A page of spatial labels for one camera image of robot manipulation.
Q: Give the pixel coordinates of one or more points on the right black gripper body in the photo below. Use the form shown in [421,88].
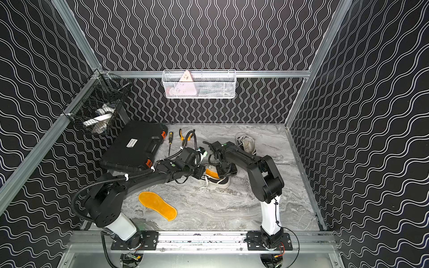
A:
[225,171]

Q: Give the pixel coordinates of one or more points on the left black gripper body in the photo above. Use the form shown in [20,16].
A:
[200,164]

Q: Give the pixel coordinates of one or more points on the orange insole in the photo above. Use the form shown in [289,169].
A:
[156,203]
[212,173]

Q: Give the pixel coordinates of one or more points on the black white sneaker with laces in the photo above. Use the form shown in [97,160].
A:
[223,182]

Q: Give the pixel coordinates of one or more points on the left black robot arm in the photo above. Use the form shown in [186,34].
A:
[105,198]

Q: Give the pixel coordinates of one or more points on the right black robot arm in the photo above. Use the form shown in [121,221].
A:
[230,151]

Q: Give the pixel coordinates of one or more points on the yellow black pliers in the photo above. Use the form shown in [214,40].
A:
[185,138]

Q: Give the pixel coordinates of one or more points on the black yellow screwdriver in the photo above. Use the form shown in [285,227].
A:
[170,139]

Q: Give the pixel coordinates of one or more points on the black plastic tool case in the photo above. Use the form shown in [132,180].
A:
[135,148]

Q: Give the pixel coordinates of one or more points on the pink triangular item in basket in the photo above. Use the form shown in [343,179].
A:
[185,86]

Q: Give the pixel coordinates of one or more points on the white items in black basket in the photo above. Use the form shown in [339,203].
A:
[98,124]

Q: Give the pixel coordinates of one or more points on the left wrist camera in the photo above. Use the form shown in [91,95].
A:
[189,157]

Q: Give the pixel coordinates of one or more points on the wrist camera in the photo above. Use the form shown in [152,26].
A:
[216,149]
[189,157]

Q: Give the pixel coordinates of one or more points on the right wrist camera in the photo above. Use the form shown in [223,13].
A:
[216,149]

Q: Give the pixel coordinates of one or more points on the white wire wall basket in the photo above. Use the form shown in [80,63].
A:
[210,84]

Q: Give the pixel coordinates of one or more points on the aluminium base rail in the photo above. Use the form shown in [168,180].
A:
[233,242]

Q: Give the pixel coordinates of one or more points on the black wire corner basket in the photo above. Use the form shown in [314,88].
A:
[107,89]

